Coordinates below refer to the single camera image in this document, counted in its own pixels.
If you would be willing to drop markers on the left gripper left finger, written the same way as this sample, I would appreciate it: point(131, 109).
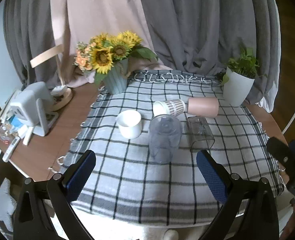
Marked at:
point(32, 220)

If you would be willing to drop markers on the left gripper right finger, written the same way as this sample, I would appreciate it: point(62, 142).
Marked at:
point(260, 218)

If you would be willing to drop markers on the clear Happy Cat glass jar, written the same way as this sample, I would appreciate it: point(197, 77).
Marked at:
point(164, 135)

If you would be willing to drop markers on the clear square glass cup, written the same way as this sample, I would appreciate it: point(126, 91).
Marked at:
point(200, 135)

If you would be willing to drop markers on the pink plastic cup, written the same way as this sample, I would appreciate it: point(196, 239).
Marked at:
point(204, 107)

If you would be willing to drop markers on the white cylindrical cup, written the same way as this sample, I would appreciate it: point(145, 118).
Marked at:
point(129, 124)

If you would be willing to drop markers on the plaid paper cup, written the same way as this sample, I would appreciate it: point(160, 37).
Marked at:
point(169, 107)

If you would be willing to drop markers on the white remote control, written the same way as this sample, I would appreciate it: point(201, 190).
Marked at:
point(10, 149)

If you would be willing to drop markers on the green plant in white pot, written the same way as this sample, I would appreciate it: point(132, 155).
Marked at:
point(239, 77)

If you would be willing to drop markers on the white desktop appliance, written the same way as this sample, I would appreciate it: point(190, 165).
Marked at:
point(33, 107)

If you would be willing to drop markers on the plaid grey white tablecloth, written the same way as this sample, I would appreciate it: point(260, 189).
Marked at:
point(128, 185)

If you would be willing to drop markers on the wooden desk lamp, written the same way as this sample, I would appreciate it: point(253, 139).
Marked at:
point(61, 93)

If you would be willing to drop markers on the grey curtain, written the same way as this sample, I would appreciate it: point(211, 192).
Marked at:
point(195, 36)

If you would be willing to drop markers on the sunflower bouquet in blue pot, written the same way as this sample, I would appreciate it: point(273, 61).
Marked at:
point(107, 57)

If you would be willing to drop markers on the beige curtain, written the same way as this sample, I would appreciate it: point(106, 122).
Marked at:
point(79, 20)

